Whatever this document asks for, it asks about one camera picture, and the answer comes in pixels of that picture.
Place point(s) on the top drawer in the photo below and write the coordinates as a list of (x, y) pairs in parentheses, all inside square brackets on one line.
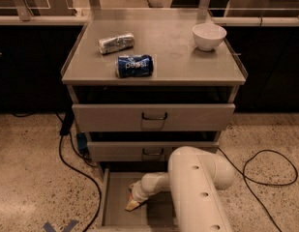
[(152, 117)]

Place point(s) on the middle drawer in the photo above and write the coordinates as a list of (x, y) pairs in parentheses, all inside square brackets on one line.
[(142, 151)]

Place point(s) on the open bottom drawer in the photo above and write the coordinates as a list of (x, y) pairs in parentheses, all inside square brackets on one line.
[(157, 214)]

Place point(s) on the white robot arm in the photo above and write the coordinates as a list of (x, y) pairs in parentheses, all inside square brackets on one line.
[(193, 177)]

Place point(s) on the white ceramic bowl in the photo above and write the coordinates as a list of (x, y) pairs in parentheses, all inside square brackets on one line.
[(208, 36)]

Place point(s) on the blue pepsi can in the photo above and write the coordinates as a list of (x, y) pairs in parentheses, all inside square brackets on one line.
[(134, 66)]

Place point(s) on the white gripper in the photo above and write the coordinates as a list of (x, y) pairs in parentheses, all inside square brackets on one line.
[(138, 193)]

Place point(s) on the blue power adapter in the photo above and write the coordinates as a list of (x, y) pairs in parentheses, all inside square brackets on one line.
[(81, 141)]

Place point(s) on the grey drawer cabinet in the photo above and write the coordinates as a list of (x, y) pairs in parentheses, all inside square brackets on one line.
[(183, 74)]

